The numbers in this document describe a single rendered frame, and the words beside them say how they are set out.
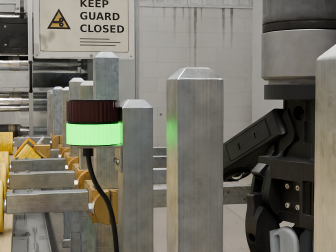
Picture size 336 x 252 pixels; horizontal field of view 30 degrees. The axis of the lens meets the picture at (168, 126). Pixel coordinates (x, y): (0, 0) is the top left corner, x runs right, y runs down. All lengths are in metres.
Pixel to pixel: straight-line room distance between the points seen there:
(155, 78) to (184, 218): 8.96
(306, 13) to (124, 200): 0.31
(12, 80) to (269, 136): 2.50
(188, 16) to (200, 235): 9.12
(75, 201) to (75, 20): 2.06
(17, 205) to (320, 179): 0.78
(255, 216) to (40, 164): 1.00
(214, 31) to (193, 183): 9.17
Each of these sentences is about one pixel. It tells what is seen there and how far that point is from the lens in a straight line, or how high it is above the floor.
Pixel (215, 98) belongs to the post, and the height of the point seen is 1.11.
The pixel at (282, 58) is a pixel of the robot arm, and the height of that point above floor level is 1.14.
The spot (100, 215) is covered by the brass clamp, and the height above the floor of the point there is 0.94.
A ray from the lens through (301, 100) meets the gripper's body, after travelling 0.53.
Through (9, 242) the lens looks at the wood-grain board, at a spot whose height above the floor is 0.90.
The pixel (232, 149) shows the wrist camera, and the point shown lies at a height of 1.06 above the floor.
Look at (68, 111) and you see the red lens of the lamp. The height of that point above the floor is 1.09.
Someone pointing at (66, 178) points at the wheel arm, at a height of 0.95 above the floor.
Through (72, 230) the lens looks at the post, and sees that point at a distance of 1.47.
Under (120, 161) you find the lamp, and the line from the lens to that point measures 0.70.
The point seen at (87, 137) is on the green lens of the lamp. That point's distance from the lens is 0.68.
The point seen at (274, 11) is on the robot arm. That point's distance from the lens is 0.53.
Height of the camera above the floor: 1.12
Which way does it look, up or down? 3 degrees down
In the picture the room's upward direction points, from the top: straight up
